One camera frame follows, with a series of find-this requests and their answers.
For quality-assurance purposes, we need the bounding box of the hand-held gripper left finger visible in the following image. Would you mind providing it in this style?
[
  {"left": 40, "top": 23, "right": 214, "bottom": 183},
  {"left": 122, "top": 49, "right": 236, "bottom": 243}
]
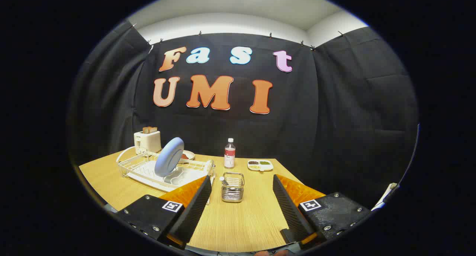
[{"left": 117, "top": 175, "right": 212, "bottom": 249}]

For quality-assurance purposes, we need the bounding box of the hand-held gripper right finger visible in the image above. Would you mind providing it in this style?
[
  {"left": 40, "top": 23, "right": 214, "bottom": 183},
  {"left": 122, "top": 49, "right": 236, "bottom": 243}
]
[{"left": 273, "top": 174, "right": 372, "bottom": 249}]

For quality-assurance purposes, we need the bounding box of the metal spoon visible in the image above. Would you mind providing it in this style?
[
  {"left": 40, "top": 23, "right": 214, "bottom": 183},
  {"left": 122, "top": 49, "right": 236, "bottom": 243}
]
[{"left": 219, "top": 176, "right": 235, "bottom": 192}]

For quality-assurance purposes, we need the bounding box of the metal wire basket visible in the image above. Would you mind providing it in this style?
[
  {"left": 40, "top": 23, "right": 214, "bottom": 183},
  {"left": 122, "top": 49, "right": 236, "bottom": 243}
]
[{"left": 221, "top": 172, "right": 245, "bottom": 203}]

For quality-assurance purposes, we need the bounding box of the light blue plate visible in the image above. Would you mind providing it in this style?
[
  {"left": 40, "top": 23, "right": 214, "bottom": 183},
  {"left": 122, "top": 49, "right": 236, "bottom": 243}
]
[{"left": 155, "top": 137, "right": 185, "bottom": 177}]

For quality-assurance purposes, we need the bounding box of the white wire dish rack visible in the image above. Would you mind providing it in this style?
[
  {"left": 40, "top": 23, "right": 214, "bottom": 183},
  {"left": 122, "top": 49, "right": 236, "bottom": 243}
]
[{"left": 116, "top": 146, "right": 216, "bottom": 192}]

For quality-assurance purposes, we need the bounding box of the white divided dish with beans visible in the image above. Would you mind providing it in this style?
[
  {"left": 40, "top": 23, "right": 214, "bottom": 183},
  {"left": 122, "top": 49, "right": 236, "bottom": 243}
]
[{"left": 247, "top": 159, "right": 274, "bottom": 172}]

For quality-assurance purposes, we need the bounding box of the clear bottle with red label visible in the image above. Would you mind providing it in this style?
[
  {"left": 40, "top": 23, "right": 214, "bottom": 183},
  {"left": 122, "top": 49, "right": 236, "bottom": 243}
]
[{"left": 224, "top": 138, "right": 236, "bottom": 169}]

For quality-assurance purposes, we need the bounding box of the white toaster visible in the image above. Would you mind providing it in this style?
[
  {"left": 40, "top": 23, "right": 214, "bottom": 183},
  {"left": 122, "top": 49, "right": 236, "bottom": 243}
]
[{"left": 134, "top": 130, "right": 162, "bottom": 154}]

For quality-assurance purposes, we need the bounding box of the black backdrop cloth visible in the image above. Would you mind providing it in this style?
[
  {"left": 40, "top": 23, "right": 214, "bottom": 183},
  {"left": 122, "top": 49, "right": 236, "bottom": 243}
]
[{"left": 67, "top": 20, "right": 420, "bottom": 212}]

